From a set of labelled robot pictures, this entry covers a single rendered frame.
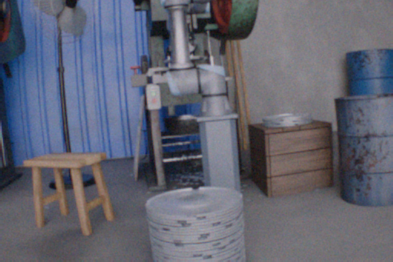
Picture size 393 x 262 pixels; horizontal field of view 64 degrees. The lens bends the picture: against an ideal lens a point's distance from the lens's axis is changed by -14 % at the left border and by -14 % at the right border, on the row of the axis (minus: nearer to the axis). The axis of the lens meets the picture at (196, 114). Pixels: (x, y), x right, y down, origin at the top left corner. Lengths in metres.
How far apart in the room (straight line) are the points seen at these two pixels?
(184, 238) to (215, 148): 0.72
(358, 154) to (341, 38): 2.94
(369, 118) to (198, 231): 0.89
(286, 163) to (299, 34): 2.48
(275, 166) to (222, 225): 0.89
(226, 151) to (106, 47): 2.24
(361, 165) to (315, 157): 0.38
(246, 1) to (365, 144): 1.21
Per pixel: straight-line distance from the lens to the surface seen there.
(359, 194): 1.64
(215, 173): 1.64
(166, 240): 1.01
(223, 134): 1.61
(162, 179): 2.19
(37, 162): 1.65
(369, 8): 4.81
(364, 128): 1.55
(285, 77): 3.96
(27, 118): 3.69
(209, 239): 0.98
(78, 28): 2.65
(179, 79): 1.62
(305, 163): 1.87
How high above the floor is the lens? 0.55
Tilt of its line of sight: 3 degrees down
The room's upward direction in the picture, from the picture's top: 5 degrees counter-clockwise
